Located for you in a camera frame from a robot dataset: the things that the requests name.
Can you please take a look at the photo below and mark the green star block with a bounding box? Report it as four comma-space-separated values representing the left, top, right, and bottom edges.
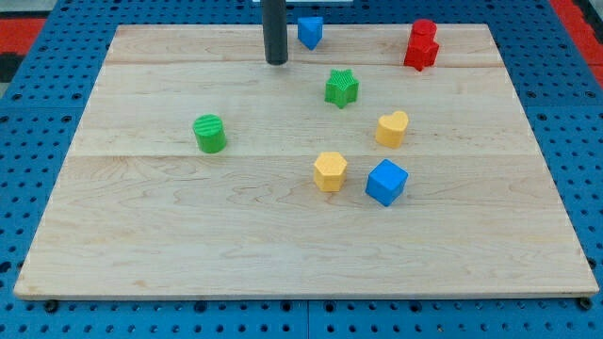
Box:
324, 69, 359, 109

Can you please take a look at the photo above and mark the blue cube block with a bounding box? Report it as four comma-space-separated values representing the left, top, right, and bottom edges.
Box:
365, 159, 409, 206

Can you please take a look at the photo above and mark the red cylinder block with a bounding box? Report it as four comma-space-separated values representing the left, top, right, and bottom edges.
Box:
411, 19, 437, 40

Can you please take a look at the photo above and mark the red star block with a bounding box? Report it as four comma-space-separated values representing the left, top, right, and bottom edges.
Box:
403, 36, 439, 72

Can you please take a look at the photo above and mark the yellow heart block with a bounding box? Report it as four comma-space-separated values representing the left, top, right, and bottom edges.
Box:
375, 111, 409, 149

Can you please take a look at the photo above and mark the light wooden board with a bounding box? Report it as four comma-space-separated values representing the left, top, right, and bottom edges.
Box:
14, 24, 599, 300

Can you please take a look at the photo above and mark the yellow hexagon block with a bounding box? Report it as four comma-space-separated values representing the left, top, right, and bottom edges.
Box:
313, 152, 348, 192

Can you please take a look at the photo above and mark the green cylinder block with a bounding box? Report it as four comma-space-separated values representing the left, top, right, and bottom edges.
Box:
192, 114, 227, 153

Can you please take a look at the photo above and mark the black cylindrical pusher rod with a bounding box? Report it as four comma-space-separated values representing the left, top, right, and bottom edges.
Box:
261, 0, 288, 66

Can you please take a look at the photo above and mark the blue triangular prism block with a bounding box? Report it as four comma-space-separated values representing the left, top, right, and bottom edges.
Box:
298, 17, 324, 51

